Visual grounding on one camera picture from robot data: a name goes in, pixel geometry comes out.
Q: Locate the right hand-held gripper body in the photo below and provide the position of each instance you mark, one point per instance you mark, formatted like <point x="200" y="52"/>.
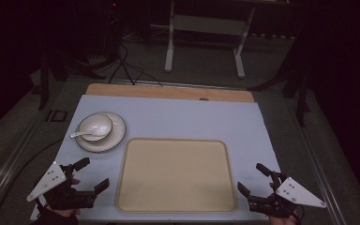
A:
<point x="296" y="192"/>

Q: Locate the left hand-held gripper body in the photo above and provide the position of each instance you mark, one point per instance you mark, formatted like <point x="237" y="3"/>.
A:
<point x="50" y="179"/>

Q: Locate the person's right hand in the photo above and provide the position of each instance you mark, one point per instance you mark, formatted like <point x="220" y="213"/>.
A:
<point x="282" y="220"/>

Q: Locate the white ceramic spoon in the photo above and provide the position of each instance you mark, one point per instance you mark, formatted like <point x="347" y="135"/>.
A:
<point x="99" y="129"/>

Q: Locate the white bowl with dark rim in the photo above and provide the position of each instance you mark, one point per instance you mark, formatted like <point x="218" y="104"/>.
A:
<point x="95" y="127"/>

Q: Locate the white plate with dark rim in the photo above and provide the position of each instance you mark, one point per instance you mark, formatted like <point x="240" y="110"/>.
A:
<point x="117" y="134"/>

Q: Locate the black floor socket box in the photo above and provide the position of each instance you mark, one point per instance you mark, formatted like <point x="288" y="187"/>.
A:
<point x="56" y="116"/>

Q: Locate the beige rectangular tray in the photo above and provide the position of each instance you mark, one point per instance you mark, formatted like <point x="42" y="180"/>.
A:
<point x="176" y="175"/>

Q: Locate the dark metal stand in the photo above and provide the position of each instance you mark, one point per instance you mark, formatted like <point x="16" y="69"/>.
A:
<point x="44" y="81"/>
<point x="300" y="93"/>

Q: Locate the light blue table mat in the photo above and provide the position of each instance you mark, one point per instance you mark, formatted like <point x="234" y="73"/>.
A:
<point x="175" y="118"/>

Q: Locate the black device with red light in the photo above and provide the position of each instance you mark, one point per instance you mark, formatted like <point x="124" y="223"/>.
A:
<point x="114" y="28"/>

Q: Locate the metal floor rail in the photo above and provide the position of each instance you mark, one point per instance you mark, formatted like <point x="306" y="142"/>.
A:
<point x="6" y="168"/>
<point x="322" y="178"/>

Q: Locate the white metal stand frame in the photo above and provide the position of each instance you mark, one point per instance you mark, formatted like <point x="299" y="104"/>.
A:
<point x="168" y="47"/>

